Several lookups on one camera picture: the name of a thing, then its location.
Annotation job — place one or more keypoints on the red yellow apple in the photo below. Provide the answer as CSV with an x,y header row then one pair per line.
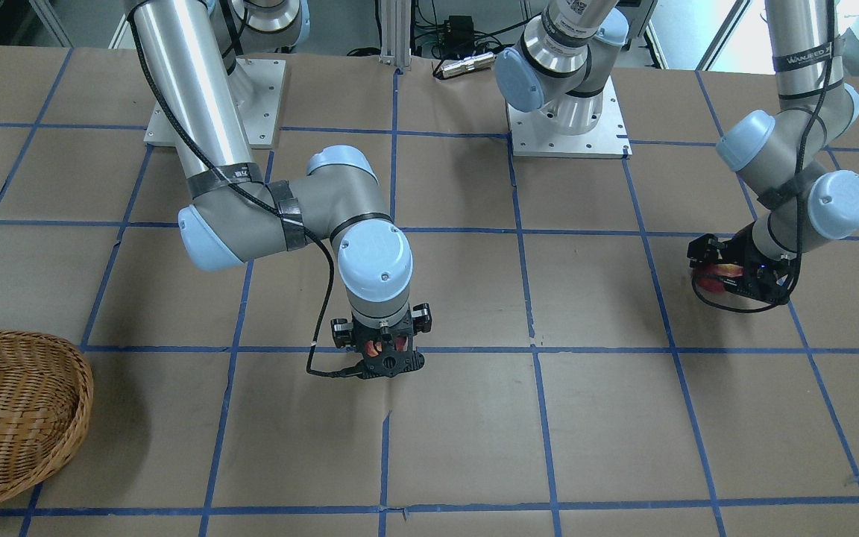
x,y
733,270

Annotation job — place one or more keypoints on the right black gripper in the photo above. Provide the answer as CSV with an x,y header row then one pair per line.
x,y
341,333

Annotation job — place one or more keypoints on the brown wicker basket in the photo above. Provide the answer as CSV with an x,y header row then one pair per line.
x,y
46,399

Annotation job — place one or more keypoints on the aluminium frame post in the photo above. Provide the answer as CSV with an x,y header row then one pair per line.
x,y
395,33

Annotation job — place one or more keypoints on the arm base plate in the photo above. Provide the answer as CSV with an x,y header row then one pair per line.
x,y
571,123
257,85

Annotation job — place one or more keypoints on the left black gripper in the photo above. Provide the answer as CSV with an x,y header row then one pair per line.
x,y
740,251

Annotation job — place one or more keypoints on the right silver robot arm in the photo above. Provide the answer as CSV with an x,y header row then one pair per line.
x,y
191,55

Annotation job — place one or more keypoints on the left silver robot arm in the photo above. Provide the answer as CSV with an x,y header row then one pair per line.
x,y
565,55

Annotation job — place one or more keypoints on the dark red apple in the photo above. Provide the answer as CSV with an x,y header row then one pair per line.
x,y
379,347

